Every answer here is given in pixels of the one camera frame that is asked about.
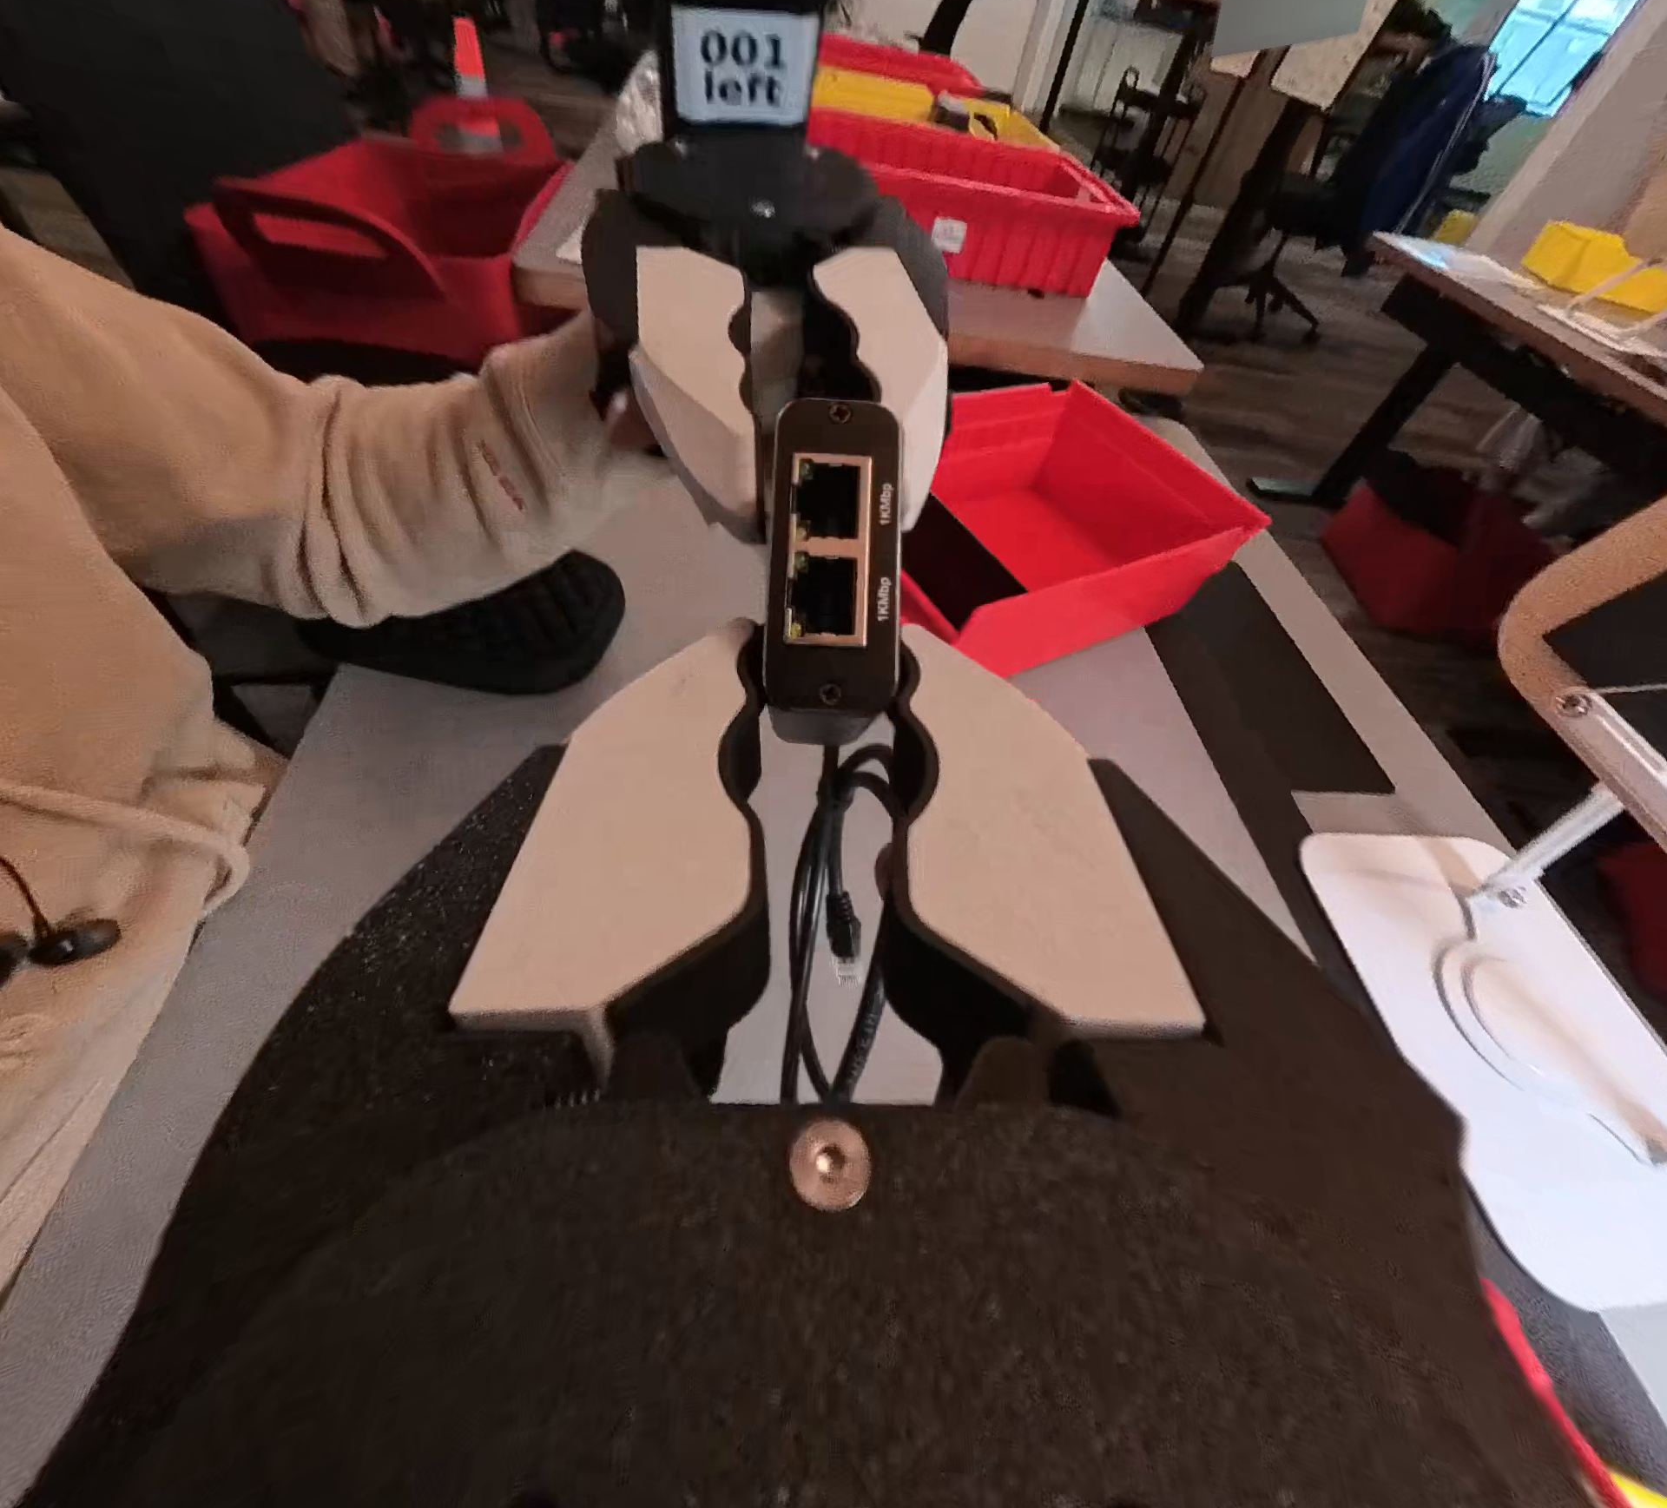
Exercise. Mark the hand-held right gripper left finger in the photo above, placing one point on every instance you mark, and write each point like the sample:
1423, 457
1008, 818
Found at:
626, 870

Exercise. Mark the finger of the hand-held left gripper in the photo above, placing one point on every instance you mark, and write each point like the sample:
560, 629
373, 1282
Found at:
690, 361
906, 349

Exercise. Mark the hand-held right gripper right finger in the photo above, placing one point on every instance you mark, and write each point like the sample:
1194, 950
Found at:
1043, 883

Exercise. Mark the red plastic bin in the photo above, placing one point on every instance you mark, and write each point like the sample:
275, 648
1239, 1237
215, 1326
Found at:
1107, 506

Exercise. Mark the black ethernet splitter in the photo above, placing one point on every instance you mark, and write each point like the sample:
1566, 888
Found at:
887, 636

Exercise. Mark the person's left forearm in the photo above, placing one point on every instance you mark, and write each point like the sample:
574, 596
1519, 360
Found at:
430, 479

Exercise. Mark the red parts bin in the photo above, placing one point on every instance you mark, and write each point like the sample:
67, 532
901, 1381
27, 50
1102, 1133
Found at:
1003, 205

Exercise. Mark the black divider plate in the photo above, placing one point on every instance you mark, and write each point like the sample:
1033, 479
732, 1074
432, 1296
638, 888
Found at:
958, 570

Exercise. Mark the black padded armrest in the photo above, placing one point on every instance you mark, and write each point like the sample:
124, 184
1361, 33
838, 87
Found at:
496, 622

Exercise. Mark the orange traffic cone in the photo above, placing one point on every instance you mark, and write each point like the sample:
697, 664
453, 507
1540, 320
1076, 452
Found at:
470, 63

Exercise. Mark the red storage basket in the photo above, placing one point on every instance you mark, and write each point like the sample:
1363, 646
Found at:
366, 231

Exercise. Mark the black office chair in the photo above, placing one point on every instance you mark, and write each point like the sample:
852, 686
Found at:
1284, 257

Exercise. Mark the red floor basket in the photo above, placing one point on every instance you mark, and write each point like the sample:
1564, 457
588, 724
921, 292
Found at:
1434, 558

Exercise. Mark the metal support strut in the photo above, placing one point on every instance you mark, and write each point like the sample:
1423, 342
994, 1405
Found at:
1550, 850

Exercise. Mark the white board sign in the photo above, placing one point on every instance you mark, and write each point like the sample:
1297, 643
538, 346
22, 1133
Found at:
1356, 23

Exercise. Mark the blue backpack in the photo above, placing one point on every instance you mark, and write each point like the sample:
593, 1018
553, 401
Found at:
1434, 141

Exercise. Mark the person's beige hoodie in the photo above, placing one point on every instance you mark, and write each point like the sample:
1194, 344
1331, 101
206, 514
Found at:
79, 558

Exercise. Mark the small yellow bin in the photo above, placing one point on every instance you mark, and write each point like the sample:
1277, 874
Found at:
1576, 257

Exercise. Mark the white metal rail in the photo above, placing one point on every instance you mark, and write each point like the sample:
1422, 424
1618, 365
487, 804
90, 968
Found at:
1623, 740

